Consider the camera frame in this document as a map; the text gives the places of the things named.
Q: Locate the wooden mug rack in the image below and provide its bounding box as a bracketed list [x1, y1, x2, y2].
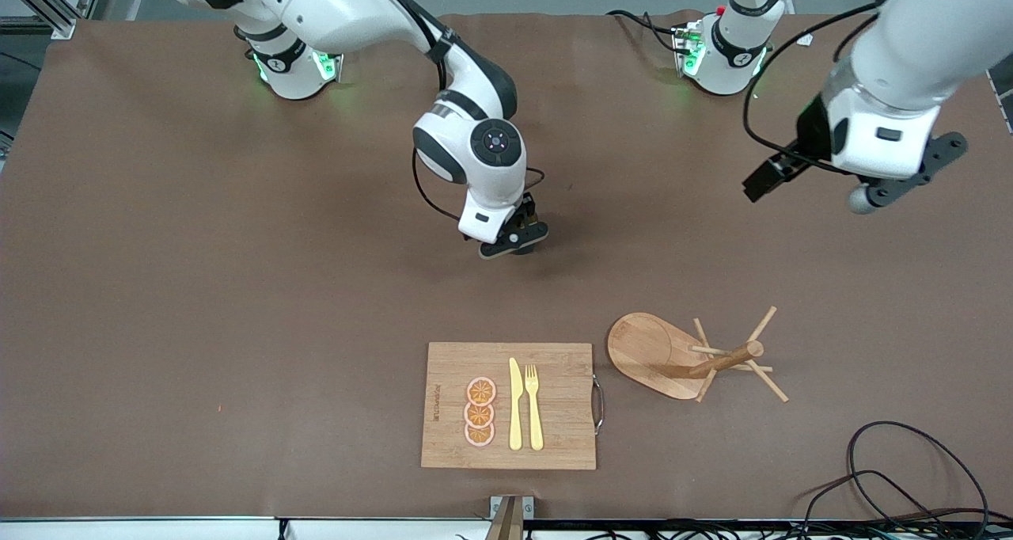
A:
[607, 306, 790, 404]

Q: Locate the wooden cutting board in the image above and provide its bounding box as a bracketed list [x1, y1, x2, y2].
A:
[420, 341, 605, 471]

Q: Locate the yellow plastic knife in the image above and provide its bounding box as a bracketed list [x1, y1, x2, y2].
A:
[508, 357, 524, 451]

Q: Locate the yellow plastic fork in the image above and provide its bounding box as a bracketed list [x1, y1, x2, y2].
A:
[524, 363, 545, 452]

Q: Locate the brown table cover sheet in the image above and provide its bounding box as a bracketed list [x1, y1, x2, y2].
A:
[0, 10, 1013, 522]

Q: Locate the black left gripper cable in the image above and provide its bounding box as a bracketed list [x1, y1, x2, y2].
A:
[742, 2, 881, 177]

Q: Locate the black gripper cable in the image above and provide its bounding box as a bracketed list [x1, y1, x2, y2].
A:
[742, 2, 881, 177]
[364, 0, 547, 224]

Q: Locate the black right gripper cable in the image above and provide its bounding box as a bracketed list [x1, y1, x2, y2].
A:
[364, 0, 547, 224]

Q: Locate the black left arm base cable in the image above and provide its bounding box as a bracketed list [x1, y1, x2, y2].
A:
[607, 10, 689, 55]

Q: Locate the black looped floor cable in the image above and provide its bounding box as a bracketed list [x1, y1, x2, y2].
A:
[845, 421, 992, 529]

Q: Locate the metal table edge bracket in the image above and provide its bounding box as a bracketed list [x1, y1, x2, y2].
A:
[484, 495, 535, 540]

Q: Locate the black thin floor cable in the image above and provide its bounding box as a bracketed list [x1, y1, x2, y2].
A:
[791, 469, 958, 540]

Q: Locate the aluminium frame post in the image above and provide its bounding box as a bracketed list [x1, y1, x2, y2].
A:
[0, 0, 108, 40]

